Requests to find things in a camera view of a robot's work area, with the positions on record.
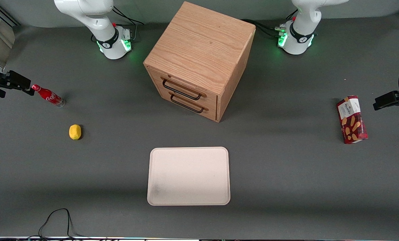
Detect beige plastic container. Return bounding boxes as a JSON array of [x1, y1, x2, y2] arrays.
[[0, 13, 16, 69]]

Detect wooden drawer front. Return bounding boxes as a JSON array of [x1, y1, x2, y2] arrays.
[[148, 68, 218, 108], [155, 88, 218, 121]]

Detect thin black table cable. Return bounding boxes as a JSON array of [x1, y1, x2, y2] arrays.
[[29, 208, 86, 240]]

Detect black left arm base cables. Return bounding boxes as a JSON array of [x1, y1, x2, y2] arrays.
[[241, 9, 299, 38]]

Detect black right arm base cables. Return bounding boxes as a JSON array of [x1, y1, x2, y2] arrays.
[[111, 5, 145, 43]]

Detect beige rectangular tray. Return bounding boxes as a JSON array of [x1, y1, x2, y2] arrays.
[[147, 147, 231, 206]]

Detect red wafer box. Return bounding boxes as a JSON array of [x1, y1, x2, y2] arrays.
[[336, 95, 369, 145]]

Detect black metal drawer handle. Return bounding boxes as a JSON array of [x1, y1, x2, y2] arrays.
[[170, 94, 206, 113], [162, 79, 203, 101]]

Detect aluminium frame rail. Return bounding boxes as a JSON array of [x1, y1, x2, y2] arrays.
[[0, 0, 20, 27]]

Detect black arm base cables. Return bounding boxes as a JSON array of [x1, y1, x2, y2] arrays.
[[241, 9, 299, 38], [111, 5, 145, 43]]

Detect red coke bottle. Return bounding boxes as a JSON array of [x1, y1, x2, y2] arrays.
[[31, 84, 66, 108]]

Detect oak wood drawer cabinet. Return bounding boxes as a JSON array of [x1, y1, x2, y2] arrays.
[[143, 1, 256, 123]]

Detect yellow lemon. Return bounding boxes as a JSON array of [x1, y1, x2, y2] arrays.
[[69, 124, 82, 140]]

